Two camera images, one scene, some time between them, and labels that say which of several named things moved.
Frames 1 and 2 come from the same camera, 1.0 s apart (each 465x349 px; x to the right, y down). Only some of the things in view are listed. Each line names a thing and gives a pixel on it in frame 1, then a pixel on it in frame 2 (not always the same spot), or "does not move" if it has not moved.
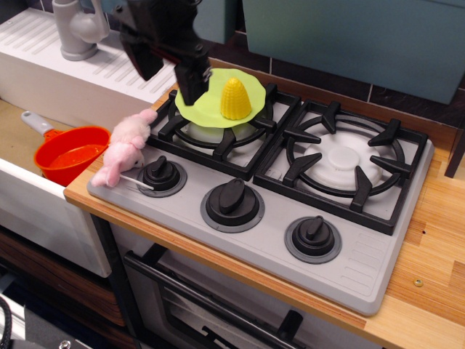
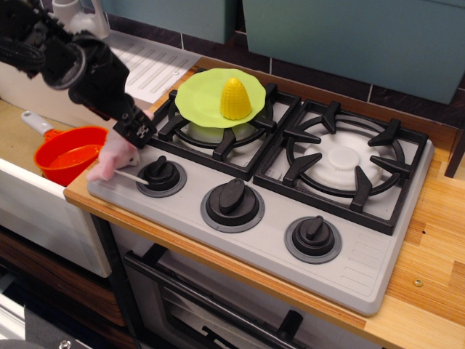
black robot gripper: [168, 24] → [96, 78]
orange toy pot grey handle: [63, 152] does not move
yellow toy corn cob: [235, 102] does not move
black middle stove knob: [232, 207] does not move
